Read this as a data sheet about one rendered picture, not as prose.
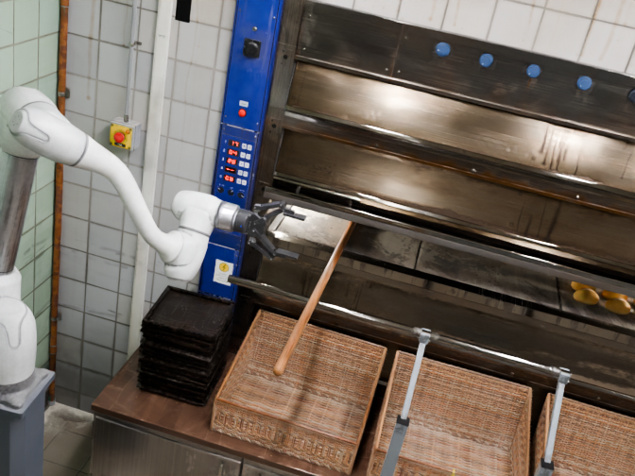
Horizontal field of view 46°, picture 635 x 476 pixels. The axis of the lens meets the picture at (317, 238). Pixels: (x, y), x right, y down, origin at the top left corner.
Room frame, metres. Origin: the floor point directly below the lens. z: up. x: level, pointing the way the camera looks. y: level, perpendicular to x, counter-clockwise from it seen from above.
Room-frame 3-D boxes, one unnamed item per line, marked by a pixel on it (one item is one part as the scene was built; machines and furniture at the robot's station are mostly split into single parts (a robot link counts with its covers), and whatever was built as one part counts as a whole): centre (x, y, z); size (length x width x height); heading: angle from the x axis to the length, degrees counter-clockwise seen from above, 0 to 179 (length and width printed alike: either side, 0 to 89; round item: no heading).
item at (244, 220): (2.10, 0.21, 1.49); 0.09 x 0.07 x 0.08; 81
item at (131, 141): (2.70, 0.81, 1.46); 0.10 x 0.07 x 0.10; 82
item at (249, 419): (2.35, -0.06, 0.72); 0.56 x 0.49 x 0.28; 81
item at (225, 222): (2.11, 0.29, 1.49); 0.09 x 0.06 x 0.09; 171
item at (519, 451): (2.27, -0.65, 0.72); 0.56 x 0.49 x 0.28; 83
